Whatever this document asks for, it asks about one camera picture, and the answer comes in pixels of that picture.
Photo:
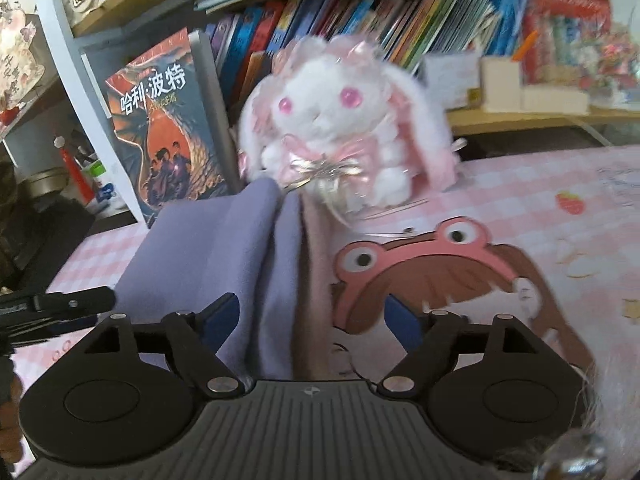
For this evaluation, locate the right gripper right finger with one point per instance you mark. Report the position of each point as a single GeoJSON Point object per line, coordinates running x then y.
{"type": "Point", "coordinates": [428, 340]}

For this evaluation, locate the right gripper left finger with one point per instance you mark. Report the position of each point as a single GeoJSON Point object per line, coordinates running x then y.
{"type": "Point", "coordinates": [193, 342]}

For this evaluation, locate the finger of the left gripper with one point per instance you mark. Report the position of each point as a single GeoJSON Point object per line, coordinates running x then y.
{"type": "Point", "coordinates": [33, 318]}

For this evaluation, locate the purple and mauve sweater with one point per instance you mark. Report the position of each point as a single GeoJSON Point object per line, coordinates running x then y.
{"type": "Point", "coordinates": [270, 249]}

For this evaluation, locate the dark brown jacket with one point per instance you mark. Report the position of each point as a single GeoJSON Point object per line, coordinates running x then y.
{"type": "Point", "coordinates": [17, 224]}

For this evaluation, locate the white pen cup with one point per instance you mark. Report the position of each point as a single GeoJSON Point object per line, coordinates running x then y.
{"type": "Point", "coordinates": [105, 194]}

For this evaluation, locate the Harry Potter book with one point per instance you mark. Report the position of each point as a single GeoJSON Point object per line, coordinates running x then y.
{"type": "Point", "coordinates": [171, 128]}

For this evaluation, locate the pink white plush bunny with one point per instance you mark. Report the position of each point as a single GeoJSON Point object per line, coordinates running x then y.
{"type": "Point", "coordinates": [352, 130]}

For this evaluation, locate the white floral bouquet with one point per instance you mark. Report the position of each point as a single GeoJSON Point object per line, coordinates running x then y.
{"type": "Point", "coordinates": [23, 62]}

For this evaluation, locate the beige storage box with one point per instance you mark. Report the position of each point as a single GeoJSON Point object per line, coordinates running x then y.
{"type": "Point", "coordinates": [496, 85]}

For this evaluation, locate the white wooden bookshelf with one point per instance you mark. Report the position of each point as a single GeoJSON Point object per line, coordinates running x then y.
{"type": "Point", "coordinates": [92, 42]}

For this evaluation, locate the colourful paper flower ornament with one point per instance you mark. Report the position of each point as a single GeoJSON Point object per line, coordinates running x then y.
{"type": "Point", "coordinates": [608, 68]}

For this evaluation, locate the row of colourful books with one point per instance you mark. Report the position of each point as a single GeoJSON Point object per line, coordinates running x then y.
{"type": "Point", "coordinates": [360, 30]}

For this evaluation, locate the red book box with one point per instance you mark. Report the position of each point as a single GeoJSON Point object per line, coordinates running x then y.
{"type": "Point", "coordinates": [566, 50]}

